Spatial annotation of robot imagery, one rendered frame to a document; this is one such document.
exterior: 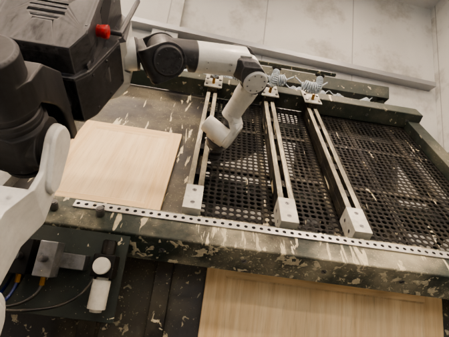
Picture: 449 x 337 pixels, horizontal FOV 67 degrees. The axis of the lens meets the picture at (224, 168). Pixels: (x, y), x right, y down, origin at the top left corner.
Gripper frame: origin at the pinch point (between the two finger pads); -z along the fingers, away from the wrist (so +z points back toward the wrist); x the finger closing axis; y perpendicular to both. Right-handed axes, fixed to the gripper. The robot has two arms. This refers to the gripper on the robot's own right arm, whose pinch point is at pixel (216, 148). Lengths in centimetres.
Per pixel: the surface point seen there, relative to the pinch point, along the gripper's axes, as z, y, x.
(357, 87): -83, -98, 84
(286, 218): 29.3, -26.3, -27.9
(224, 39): -225, 5, 194
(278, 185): 16.8, -25.2, -15.0
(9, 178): 25, 67, -27
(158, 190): 17.9, 18.6, -23.6
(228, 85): -44, -3, 51
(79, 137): -1, 58, -4
